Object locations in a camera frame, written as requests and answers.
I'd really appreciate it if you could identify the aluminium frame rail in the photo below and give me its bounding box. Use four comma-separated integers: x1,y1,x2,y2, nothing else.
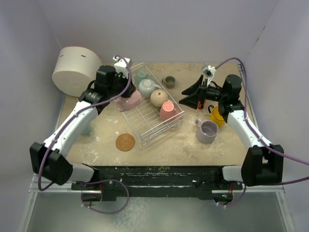
238,63,295,232

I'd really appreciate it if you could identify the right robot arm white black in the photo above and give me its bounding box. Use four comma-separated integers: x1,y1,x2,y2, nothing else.
179,74,283,189

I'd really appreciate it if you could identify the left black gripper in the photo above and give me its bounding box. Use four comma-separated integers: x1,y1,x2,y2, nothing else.
107,71,135,98

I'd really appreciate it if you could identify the white wire dish rack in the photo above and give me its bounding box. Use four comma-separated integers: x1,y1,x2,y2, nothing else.
123,63,185,146

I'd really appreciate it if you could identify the pale grey white mug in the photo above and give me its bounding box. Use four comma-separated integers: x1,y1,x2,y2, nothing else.
138,79,162,98

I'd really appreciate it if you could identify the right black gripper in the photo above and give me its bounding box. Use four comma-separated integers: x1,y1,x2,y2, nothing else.
180,75,227,109

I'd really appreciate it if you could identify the large white cylindrical container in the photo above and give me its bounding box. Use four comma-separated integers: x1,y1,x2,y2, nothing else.
52,46,102,97

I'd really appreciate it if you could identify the light pink mug white inside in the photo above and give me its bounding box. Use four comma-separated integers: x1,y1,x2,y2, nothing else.
115,90,142,112

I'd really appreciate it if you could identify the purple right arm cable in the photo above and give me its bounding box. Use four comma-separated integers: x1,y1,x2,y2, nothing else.
212,57,309,208

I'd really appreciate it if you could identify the yellow cup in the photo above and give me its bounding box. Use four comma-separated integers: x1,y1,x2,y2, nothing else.
208,105,225,127

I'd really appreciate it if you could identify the sage green cup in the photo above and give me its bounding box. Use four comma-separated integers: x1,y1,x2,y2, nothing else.
133,71,149,86

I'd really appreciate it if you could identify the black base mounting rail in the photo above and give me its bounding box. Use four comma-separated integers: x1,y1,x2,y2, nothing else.
71,166,242,201

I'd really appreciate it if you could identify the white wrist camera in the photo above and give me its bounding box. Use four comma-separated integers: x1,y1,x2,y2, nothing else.
202,65,216,87
113,56,132,79

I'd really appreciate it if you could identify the olive green small cup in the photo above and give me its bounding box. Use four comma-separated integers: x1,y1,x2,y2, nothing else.
162,76,176,89

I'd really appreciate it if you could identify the beige round mug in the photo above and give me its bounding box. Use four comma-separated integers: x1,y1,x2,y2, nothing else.
150,89,169,108

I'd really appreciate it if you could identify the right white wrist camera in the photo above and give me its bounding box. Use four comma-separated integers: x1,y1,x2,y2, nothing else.
202,65,216,87

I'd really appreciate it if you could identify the round woven cork coaster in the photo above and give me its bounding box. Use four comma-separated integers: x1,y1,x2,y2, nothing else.
115,133,135,151

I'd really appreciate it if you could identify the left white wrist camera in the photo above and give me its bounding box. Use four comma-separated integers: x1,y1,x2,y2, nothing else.
113,56,132,79

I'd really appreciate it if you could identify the coral pink mug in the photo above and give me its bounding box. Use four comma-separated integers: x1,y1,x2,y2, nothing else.
160,101,179,123

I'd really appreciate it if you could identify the lilac mug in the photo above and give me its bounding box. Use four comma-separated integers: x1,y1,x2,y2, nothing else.
195,118,219,144

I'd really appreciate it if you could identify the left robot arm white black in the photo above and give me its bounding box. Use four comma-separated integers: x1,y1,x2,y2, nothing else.
29,59,133,191

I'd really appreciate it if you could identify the light blue mug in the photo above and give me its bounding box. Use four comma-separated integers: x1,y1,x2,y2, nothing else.
81,123,92,135

